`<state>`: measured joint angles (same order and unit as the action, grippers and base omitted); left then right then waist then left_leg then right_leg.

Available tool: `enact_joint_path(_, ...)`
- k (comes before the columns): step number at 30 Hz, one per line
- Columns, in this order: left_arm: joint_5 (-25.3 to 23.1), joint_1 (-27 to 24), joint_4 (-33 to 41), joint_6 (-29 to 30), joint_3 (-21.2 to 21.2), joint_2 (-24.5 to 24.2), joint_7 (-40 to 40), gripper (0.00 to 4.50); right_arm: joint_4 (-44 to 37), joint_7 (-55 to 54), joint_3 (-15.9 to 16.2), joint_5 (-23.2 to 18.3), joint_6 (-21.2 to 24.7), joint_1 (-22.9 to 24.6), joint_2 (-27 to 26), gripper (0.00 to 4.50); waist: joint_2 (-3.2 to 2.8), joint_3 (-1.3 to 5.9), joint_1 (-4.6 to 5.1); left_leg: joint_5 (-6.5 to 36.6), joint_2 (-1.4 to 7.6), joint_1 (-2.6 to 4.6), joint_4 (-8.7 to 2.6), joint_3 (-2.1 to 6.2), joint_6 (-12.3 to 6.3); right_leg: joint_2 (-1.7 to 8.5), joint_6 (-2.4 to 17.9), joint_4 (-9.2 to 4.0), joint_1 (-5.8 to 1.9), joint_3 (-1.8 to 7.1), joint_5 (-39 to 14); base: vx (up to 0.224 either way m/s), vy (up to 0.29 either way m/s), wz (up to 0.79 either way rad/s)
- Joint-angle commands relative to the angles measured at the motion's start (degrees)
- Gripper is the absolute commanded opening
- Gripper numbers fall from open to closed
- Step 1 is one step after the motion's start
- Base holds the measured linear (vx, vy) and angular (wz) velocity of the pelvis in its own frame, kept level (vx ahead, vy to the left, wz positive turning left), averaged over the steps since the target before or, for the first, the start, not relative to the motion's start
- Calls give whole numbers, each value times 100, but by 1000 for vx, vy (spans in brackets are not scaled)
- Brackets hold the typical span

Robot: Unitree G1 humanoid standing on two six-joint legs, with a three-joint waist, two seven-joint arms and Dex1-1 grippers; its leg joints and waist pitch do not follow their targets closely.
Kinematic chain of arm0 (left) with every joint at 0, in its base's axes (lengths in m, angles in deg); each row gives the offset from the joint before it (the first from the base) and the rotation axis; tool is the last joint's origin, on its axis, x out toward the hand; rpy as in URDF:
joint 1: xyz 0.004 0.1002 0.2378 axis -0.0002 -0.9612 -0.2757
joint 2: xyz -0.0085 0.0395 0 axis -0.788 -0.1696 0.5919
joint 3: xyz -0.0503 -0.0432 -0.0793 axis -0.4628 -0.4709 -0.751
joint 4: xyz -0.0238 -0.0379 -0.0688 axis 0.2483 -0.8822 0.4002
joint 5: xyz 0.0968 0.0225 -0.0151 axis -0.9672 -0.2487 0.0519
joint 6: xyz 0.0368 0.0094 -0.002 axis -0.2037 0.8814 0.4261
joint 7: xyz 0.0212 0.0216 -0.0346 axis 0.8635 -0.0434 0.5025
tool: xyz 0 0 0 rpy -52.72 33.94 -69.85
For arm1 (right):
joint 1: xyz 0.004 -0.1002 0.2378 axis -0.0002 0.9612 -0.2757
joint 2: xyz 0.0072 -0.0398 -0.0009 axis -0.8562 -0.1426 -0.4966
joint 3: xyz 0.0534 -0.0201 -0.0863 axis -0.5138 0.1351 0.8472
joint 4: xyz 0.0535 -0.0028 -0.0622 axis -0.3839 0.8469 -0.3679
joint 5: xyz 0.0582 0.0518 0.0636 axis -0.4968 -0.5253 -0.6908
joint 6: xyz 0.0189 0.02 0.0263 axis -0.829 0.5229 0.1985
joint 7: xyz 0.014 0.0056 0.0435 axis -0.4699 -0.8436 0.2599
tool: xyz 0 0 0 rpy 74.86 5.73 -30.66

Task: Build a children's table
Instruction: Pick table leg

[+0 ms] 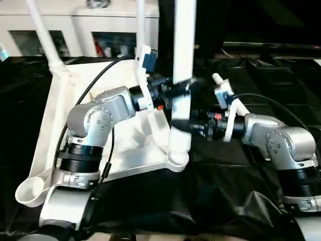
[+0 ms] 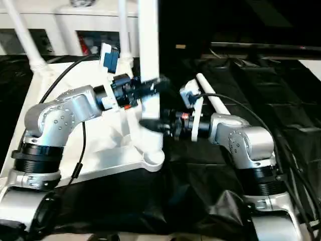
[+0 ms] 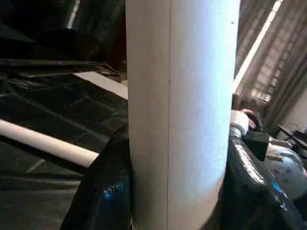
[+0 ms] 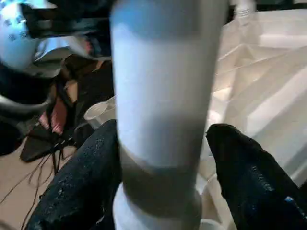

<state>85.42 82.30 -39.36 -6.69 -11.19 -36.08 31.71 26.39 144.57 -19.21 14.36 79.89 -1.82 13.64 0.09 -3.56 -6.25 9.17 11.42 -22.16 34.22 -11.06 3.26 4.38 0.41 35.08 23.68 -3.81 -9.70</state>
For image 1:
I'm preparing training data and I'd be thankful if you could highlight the white plastic table leg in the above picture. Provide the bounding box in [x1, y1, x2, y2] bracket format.
[24, 0, 69, 74]
[167, 0, 198, 157]
[135, 0, 148, 61]
[212, 73, 249, 116]

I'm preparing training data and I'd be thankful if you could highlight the white plastic table top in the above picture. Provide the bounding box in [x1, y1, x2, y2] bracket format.
[15, 57, 193, 208]

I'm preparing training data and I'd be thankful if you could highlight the black glossy mat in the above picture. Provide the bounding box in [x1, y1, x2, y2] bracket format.
[0, 55, 321, 241]

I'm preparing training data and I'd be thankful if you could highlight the red package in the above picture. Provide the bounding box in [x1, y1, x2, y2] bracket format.
[93, 37, 105, 58]

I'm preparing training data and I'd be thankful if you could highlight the black flat monitor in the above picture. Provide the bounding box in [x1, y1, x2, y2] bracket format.
[222, 0, 321, 53]

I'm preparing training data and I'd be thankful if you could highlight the white glass door cabinet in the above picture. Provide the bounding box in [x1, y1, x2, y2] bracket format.
[0, 0, 161, 58]

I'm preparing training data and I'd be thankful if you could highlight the pale teal translucent object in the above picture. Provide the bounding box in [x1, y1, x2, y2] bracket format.
[0, 43, 10, 63]

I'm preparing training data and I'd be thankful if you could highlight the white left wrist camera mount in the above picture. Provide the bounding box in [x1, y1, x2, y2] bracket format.
[134, 44, 159, 113]

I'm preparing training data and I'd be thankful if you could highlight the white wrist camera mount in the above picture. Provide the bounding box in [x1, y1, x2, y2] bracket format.
[134, 44, 159, 113]
[214, 78, 238, 143]

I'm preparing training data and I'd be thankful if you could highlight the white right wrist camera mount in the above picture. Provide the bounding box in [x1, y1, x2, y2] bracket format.
[214, 78, 238, 143]

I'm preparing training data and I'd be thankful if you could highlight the tangled dark cable bundle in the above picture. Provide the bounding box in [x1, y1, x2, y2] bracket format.
[86, 0, 113, 10]

